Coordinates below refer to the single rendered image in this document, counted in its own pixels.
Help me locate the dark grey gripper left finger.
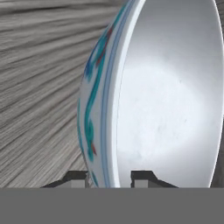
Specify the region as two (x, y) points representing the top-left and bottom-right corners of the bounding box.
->
(40, 170), (90, 189)

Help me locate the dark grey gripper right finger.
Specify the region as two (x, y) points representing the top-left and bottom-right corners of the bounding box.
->
(130, 170), (179, 189)

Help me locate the white bowl with teal pattern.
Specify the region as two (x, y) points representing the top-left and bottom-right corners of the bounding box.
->
(76, 0), (224, 189)

